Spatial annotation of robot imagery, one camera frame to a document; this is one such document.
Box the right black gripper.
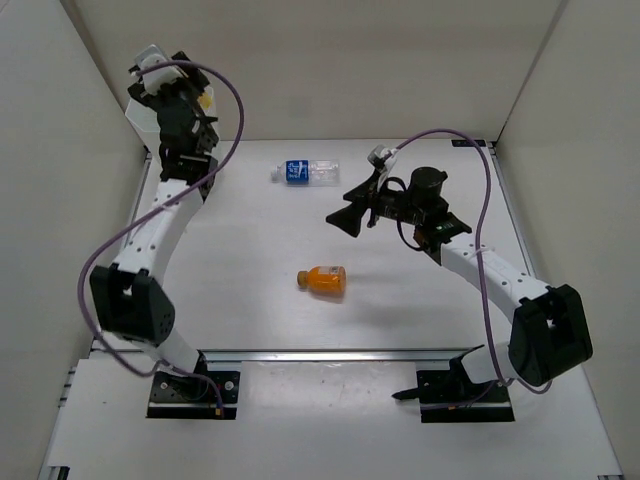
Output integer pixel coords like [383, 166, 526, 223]
[329, 169, 426, 236]

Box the orange juice bottle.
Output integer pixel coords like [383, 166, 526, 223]
[296, 266, 347, 302]

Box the clear bottle yellow cap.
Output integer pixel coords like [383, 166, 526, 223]
[198, 93, 212, 110]

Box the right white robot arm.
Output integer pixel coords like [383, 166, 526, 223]
[326, 167, 593, 400]

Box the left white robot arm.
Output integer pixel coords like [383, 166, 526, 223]
[89, 45, 219, 400]

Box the tall white plastic bin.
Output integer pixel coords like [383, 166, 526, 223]
[125, 86, 217, 155]

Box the clear bottle blue label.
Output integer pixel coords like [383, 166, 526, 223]
[271, 159, 340, 187]

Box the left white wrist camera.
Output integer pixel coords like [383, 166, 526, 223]
[131, 44, 184, 95]

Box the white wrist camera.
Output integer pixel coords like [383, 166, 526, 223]
[367, 145, 398, 174]
[131, 44, 184, 95]

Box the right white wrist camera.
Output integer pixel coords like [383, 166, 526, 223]
[367, 145, 398, 174]

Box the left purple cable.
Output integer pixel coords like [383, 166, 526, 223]
[78, 60, 246, 419]

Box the purple cable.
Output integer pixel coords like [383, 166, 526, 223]
[78, 60, 246, 419]
[394, 128, 554, 411]

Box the aluminium table edge rail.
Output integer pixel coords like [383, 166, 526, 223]
[203, 349, 466, 363]

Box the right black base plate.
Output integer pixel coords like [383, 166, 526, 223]
[416, 370, 515, 424]

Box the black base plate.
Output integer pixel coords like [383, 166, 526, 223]
[416, 370, 515, 424]
[146, 367, 241, 421]

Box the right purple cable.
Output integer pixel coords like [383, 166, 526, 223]
[394, 128, 554, 411]

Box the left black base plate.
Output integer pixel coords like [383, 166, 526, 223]
[146, 367, 241, 421]

